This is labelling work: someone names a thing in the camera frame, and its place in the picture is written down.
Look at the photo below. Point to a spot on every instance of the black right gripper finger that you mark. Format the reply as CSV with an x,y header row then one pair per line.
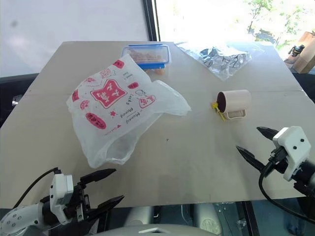
x,y
267,132
251,158

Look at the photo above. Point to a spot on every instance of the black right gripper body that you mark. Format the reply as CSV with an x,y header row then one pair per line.
x,y
278,158

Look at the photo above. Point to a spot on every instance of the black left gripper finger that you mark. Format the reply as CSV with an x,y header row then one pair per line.
x,y
108,204
98,174

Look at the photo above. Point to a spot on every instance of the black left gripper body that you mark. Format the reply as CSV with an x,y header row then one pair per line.
x,y
80,204

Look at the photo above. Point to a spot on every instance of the beige plastic mug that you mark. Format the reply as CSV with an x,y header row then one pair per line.
x,y
237,102

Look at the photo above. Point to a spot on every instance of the small yellow plastic clip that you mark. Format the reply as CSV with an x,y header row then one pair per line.
x,y
217,109

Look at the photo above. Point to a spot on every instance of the black table leg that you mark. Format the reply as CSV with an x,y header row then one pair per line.
x,y
249,218

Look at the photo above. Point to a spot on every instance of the white plastic bag red print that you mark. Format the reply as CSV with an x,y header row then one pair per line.
x,y
115,108

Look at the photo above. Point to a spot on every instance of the clear plastic bag black print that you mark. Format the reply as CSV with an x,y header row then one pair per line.
x,y
222,59

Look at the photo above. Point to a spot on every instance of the small black device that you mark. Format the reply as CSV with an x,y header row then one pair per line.
x,y
296,50

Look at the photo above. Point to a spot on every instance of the brown cardboard box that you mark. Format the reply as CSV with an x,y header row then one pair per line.
x,y
306,52

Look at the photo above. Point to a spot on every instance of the black furniture edge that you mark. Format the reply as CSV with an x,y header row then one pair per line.
x,y
14,96

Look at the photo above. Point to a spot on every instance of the orange snack pieces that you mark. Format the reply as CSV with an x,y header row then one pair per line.
x,y
157,71

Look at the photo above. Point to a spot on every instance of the clear container blue lid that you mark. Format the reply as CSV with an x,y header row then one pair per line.
x,y
150,55

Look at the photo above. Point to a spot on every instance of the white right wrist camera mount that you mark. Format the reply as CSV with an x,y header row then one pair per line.
x,y
294,147

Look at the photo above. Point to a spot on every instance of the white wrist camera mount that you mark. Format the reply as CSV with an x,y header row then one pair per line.
x,y
294,147
60,189

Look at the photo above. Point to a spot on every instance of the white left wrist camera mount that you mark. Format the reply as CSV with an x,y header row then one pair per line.
x,y
60,189

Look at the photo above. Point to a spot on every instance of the black window post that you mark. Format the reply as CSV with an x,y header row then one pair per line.
x,y
151,19

